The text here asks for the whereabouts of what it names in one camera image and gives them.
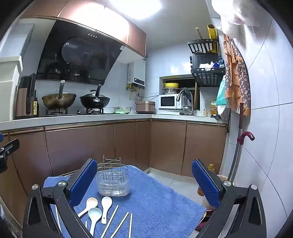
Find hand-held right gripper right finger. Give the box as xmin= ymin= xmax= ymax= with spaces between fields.
xmin=191 ymin=159 xmax=267 ymax=238

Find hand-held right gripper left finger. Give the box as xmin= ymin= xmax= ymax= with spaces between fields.
xmin=22 ymin=158 xmax=98 ymax=238

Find pink ceramic spoon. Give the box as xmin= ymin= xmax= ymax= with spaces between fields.
xmin=77 ymin=197 xmax=98 ymax=217

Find white ceramic spoon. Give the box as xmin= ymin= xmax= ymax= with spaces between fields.
xmin=101 ymin=196 xmax=113 ymax=224

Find clear utensil holder wire rack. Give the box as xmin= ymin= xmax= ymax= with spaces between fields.
xmin=96 ymin=156 xmax=131 ymax=197

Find light blue ceramic spoon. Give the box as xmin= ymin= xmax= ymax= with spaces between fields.
xmin=88 ymin=207 xmax=102 ymax=237

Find cooking oil bottle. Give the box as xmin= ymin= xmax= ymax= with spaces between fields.
xmin=197 ymin=163 xmax=217 ymax=197

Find brown lower cabinets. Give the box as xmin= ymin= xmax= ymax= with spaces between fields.
xmin=0 ymin=119 xmax=229 ymax=206

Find brown electric kettle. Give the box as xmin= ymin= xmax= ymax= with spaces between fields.
xmin=16 ymin=73 xmax=37 ymax=119

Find dark sauce bottle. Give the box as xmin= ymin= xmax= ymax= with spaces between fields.
xmin=33 ymin=90 xmax=40 ymax=118

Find white refrigerator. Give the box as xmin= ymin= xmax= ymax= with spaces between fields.
xmin=0 ymin=55 xmax=23 ymax=122

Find blue towel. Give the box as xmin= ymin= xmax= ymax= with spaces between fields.
xmin=43 ymin=165 xmax=206 ymax=238

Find brass wok with lid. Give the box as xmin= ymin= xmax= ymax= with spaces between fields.
xmin=42 ymin=80 xmax=77 ymax=109

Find steel faucet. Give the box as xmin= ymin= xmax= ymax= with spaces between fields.
xmin=176 ymin=88 xmax=194 ymax=115

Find black wok with lid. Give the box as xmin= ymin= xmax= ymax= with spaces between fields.
xmin=79 ymin=85 xmax=111 ymax=108

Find steel bowl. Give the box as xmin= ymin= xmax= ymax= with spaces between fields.
xmin=113 ymin=106 xmax=133 ymax=114

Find white microwave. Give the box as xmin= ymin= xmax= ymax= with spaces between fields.
xmin=159 ymin=94 xmax=183 ymax=110

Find teal plastic bag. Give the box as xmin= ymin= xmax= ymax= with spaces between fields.
xmin=216 ymin=75 xmax=227 ymax=106

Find brown rice cooker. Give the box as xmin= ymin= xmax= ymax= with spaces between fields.
xmin=136 ymin=101 xmax=156 ymax=114

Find black range hood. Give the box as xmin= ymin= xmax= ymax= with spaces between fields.
xmin=37 ymin=19 xmax=125 ymax=85

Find orange floral apron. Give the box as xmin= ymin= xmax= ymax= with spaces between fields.
xmin=223 ymin=34 xmax=251 ymax=117

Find white water heater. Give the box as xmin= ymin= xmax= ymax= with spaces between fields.
xmin=128 ymin=60 xmax=146 ymax=90

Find yellow roll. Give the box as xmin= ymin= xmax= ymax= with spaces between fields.
xmin=207 ymin=23 xmax=217 ymax=52

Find white plastic bags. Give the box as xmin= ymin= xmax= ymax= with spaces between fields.
xmin=211 ymin=0 xmax=260 ymax=39

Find umbrella with red handle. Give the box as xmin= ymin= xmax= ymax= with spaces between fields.
xmin=228 ymin=131 xmax=255 ymax=183

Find black wall rack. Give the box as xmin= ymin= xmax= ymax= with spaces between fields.
xmin=187 ymin=39 xmax=226 ymax=87

